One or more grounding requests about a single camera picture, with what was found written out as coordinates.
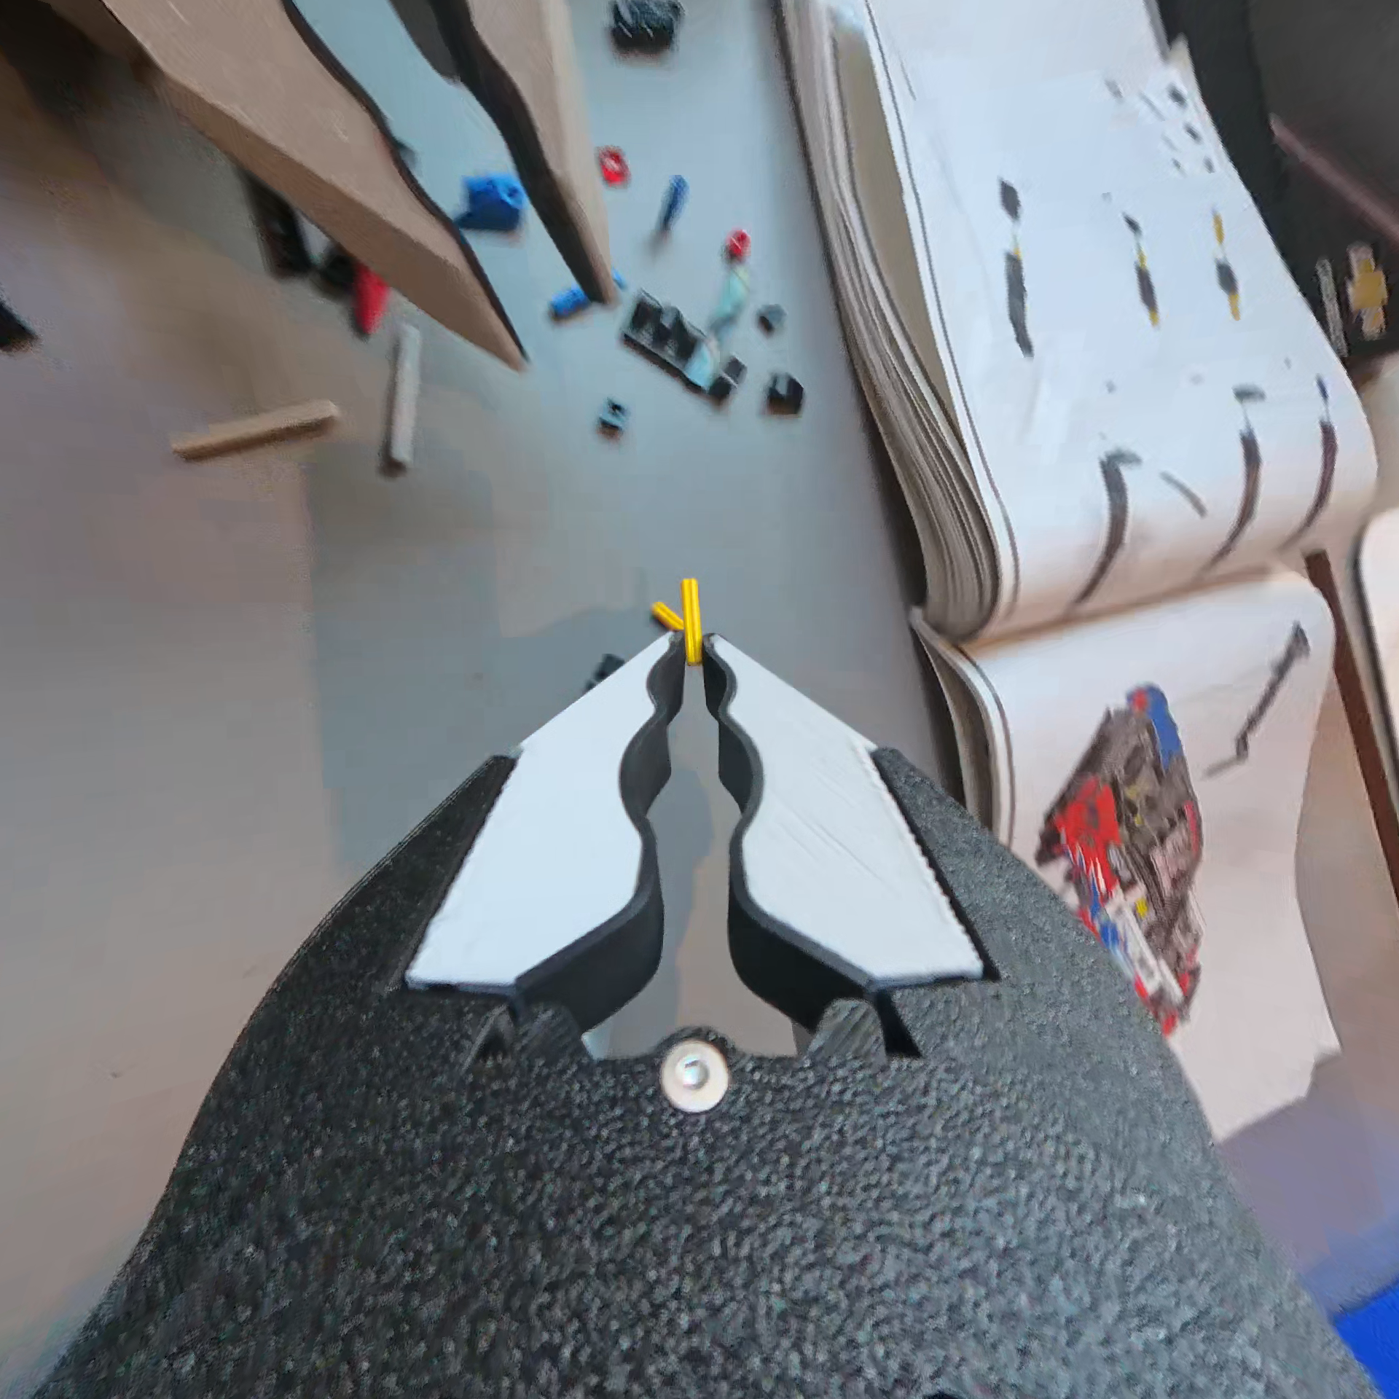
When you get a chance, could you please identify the black holed plate brick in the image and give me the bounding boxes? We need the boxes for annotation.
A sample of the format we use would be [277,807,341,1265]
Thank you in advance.
[244,174,322,281]

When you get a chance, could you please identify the grey desk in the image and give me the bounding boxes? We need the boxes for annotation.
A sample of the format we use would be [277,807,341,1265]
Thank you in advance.
[0,0,1399,1390]

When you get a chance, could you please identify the black plate brick assembly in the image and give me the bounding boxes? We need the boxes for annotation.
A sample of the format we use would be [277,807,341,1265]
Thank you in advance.
[619,288,712,381]

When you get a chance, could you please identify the thin grey axle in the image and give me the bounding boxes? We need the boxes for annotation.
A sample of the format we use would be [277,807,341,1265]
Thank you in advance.
[171,399,342,462]

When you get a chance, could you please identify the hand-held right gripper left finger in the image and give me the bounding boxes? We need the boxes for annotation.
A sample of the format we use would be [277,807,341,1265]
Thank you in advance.
[405,633,687,1029]

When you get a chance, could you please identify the blue connector brick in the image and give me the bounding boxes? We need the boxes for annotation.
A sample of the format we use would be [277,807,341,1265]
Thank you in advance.
[451,174,531,232]

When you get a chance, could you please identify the red and black brick piece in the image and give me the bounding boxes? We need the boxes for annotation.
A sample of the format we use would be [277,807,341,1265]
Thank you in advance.
[316,245,393,335]

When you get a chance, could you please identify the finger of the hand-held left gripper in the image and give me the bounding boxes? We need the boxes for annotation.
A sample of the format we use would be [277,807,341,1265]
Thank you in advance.
[102,0,528,374]
[431,0,620,307]

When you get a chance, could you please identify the blue plastic bin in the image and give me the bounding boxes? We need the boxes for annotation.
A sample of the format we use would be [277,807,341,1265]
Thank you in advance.
[1307,1273,1399,1399]

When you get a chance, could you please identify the black hinge plate brick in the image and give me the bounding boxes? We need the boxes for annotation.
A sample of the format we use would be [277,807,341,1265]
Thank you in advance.
[610,0,686,52]

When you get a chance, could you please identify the short grey axle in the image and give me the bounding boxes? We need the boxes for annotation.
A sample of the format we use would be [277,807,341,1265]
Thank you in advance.
[379,323,423,476]

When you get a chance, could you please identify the black toy set box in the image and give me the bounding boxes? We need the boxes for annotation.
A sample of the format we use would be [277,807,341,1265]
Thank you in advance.
[1157,0,1399,366]

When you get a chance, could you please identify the instruction booklet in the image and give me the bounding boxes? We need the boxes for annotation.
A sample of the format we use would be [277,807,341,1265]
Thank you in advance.
[779,0,1381,1139]

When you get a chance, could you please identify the long black beam brick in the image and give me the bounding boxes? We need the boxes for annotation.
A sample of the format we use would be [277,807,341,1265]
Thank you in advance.
[704,264,760,362]

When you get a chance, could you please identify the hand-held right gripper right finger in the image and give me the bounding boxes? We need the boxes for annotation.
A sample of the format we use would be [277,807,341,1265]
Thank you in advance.
[699,633,984,1029]

